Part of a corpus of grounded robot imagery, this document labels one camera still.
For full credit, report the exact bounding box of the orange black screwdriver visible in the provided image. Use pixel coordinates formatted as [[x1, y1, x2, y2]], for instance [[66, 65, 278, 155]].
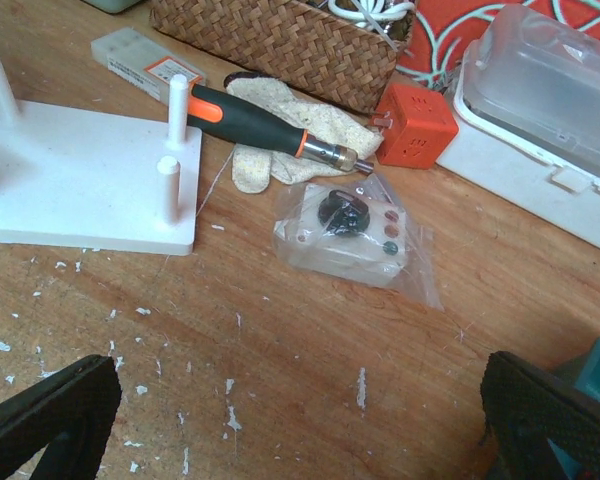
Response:
[[187, 84, 373, 174]]

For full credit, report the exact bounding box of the woven wicker basket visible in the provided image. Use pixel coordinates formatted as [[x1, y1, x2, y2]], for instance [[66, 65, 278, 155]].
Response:
[[150, 0, 415, 114]]

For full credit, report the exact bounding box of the clear drill bit case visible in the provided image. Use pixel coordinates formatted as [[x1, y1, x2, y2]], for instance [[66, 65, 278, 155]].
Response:
[[91, 27, 207, 105]]

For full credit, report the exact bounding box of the orange cube adapter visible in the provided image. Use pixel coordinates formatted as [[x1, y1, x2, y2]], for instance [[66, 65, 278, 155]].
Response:
[[372, 83, 459, 169]]

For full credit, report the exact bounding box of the beige work glove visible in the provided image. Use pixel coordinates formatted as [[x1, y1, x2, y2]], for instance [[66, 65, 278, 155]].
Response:
[[224, 71, 382, 194]]

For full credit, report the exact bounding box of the white clear storage box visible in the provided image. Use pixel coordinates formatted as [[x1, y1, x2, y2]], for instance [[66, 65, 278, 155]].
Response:
[[438, 4, 600, 248]]

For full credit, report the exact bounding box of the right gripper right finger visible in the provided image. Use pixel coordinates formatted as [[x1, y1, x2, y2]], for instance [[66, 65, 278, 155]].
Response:
[[480, 351, 600, 479]]

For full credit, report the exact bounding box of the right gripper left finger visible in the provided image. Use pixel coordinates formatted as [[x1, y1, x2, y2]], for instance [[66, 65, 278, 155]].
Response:
[[0, 354, 122, 479]]

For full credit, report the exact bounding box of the white coiled cable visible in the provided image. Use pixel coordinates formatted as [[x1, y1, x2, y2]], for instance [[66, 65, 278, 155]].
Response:
[[324, 0, 417, 51]]

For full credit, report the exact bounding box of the white peg board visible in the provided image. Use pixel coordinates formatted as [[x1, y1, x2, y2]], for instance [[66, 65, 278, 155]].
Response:
[[0, 61, 202, 256]]

